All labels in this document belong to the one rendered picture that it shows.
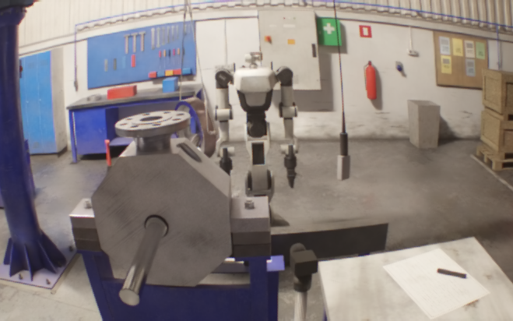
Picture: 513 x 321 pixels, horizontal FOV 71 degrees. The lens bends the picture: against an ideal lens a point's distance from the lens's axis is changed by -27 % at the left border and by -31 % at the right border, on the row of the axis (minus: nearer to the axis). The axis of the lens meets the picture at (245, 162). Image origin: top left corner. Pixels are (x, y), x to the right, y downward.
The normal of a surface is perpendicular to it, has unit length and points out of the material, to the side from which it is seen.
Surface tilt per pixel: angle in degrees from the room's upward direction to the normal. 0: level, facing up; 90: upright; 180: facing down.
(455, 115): 90
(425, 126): 93
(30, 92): 90
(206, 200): 90
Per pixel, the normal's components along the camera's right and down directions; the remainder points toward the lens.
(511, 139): -0.11, 0.29
